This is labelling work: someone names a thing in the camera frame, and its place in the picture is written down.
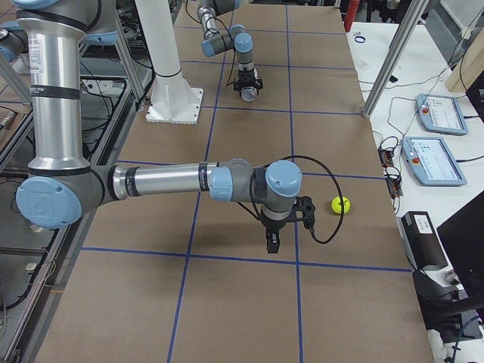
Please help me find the far teach pendant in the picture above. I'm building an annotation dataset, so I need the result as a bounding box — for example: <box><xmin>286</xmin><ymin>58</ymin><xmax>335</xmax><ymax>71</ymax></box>
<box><xmin>417</xmin><ymin>94</ymin><xmax>468</xmax><ymax>136</ymax></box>

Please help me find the small electronics board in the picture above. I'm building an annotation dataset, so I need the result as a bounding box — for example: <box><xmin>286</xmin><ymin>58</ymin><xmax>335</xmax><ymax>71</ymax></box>
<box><xmin>378</xmin><ymin>147</ymin><xmax>402</xmax><ymax>200</ymax></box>

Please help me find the red cylinder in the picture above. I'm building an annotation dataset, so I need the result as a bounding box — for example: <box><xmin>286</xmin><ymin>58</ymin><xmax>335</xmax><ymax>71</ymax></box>
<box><xmin>343</xmin><ymin>0</ymin><xmax>360</xmax><ymax>33</ymax></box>

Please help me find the near teach pendant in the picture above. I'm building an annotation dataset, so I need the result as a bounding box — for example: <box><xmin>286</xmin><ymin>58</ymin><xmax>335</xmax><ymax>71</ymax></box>
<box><xmin>402</xmin><ymin>137</ymin><xmax>467</xmax><ymax>187</ymax></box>

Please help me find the yellow Wilson tennis ball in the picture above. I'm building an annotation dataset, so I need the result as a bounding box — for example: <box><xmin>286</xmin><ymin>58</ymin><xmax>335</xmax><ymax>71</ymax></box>
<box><xmin>331</xmin><ymin>197</ymin><xmax>351</xmax><ymax>215</ymax></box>

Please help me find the black box with label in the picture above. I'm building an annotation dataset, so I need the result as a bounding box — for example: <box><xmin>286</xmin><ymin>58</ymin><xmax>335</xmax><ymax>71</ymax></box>
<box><xmin>401</xmin><ymin>211</ymin><xmax>448</xmax><ymax>271</ymax></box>

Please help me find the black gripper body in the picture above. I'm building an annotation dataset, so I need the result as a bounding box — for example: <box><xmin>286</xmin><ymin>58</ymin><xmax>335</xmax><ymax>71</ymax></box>
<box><xmin>237</xmin><ymin>66</ymin><xmax>257</xmax><ymax>84</ymax></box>
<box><xmin>260</xmin><ymin>206</ymin><xmax>292</xmax><ymax>231</ymax></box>

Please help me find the teach pendant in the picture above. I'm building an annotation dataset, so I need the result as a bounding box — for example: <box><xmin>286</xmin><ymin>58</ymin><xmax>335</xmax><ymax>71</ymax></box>
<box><xmin>402</xmin><ymin>137</ymin><xmax>467</xmax><ymax>187</ymax></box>
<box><xmin>417</xmin><ymin>94</ymin><xmax>468</xmax><ymax>136</ymax></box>

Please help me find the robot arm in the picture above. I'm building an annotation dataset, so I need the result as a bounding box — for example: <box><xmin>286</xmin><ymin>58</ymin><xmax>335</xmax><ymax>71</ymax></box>
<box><xmin>16</xmin><ymin>1</ymin><xmax>303</xmax><ymax>253</ymax></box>
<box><xmin>197</xmin><ymin>1</ymin><xmax>263</xmax><ymax>102</ymax></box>

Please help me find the aluminium frame post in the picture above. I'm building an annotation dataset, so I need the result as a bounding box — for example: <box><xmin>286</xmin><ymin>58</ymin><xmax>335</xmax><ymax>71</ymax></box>
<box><xmin>361</xmin><ymin>0</ymin><xmax>429</xmax><ymax>119</ymax></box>

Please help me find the white pedestal column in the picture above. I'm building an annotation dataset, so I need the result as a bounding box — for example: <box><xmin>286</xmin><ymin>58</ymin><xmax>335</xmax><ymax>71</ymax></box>
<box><xmin>135</xmin><ymin>0</ymin><xmax>203</xmax><ymax>125</ymax></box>

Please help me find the black monitor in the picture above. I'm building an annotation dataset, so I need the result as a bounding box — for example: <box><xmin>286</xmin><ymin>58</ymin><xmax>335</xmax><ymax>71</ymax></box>
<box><xmin>437</xmin><ymin>192</ymin><xmax>483</xmax><ymax>296</ymax></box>

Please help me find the clear tennis ball can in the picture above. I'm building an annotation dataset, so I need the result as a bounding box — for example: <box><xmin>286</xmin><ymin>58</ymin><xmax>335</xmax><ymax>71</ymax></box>
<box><xmin>240</xmin><ymin>86</ymin><xmax>258</xmax><ymax>102</ymax></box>

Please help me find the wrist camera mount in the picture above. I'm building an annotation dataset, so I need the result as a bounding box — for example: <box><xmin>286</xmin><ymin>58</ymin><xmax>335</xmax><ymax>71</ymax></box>
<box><xmin>293</xmin><ymin>196</ymin><xmax>316</xmax><ymax>232</ymax></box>

